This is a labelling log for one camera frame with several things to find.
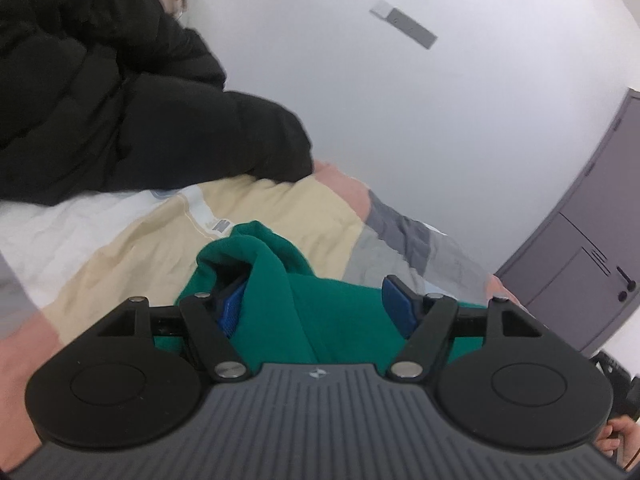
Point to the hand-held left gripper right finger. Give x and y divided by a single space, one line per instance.
397 305

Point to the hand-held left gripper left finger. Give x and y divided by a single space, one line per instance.
232 310

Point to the green hoodie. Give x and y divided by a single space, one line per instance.
330 320

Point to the person's right hand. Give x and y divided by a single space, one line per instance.
615 440

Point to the patchwork blanket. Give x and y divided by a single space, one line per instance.
125 250

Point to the grey door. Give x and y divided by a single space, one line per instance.
590 220

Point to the black puffer jacket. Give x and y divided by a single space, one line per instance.
100 100

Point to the grey wall plate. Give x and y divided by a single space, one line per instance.
405 22

